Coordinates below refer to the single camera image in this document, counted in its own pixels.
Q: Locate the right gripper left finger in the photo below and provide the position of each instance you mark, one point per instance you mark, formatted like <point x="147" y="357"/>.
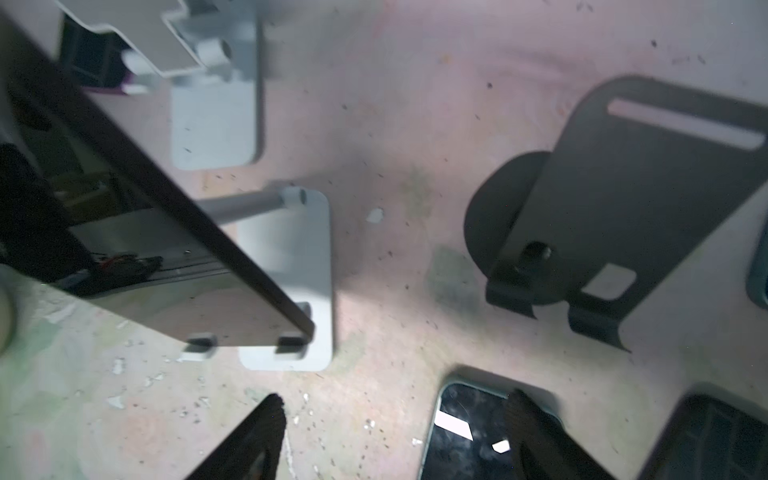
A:
<point x="252" y="449"/>

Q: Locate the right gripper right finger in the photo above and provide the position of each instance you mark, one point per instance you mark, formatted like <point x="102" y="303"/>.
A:
<point x="539" y="446"/>

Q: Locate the black phone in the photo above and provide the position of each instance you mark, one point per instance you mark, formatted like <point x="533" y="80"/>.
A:
<point x="86" y="212"/>
<point x="92" y="60"/>
<point x="711" y="437"/>
<point x="467" y="438"/>
<point x="756" y="281"/>

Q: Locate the white phone stand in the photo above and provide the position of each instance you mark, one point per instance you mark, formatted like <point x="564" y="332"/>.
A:
<point x="288" y="234"/>
<point x="209" y="53"/>

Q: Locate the black round stand rear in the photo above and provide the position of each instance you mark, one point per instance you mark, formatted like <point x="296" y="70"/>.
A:
<point x="621" y="200"/>

